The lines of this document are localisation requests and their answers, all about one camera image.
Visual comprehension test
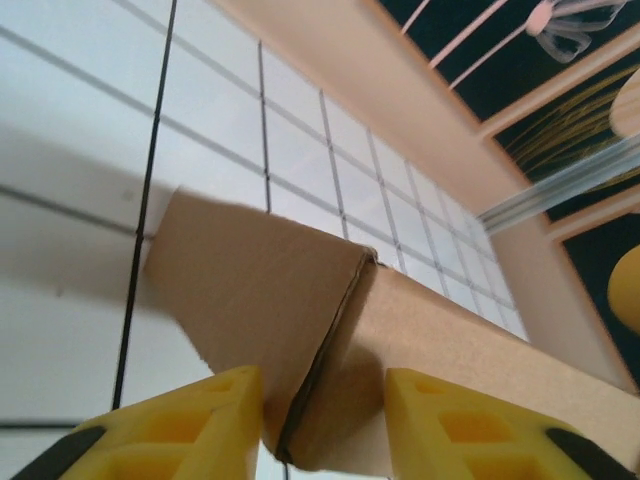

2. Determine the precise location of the brown cardboard paper box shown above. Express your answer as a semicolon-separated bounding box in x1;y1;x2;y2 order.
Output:
143;184;640;480

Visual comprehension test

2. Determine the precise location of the aluminium frame post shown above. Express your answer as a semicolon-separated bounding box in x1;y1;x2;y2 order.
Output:
475;141;640;237

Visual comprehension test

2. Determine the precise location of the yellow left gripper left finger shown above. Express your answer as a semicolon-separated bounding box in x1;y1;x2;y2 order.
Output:
27;364;264;480

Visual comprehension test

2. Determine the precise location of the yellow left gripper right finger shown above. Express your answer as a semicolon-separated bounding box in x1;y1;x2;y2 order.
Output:
382;368;640;480

